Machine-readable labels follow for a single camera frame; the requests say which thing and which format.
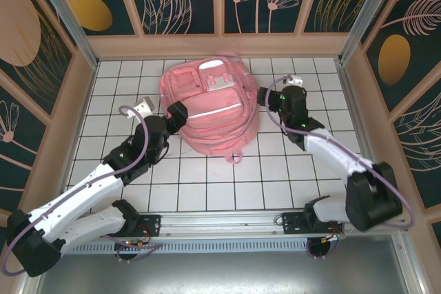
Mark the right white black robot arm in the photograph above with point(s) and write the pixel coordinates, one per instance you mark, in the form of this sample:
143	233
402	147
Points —
372	197

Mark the aluminium corner post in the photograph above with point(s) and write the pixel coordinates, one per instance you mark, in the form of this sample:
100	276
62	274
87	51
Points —
67	15
370	15

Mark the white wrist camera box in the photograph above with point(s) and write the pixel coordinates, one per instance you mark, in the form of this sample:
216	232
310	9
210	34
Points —
294	80
144	106

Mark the pink backpack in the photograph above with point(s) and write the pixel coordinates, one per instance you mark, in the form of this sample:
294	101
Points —
206	118

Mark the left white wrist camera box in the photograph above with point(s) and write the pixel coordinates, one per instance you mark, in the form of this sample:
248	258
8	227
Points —
144	106

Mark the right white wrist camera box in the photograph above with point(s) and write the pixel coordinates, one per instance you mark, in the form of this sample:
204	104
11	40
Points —
294	80

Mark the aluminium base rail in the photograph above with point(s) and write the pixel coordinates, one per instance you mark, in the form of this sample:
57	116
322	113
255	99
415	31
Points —
220	221

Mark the grey metal sheet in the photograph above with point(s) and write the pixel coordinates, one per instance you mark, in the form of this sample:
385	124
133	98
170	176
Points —
220	273

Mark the aluminium side rail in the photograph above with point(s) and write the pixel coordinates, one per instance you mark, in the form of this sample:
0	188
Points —
91	77
355	108

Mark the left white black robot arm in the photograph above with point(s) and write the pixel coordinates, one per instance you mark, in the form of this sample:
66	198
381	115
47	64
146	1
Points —
69	204

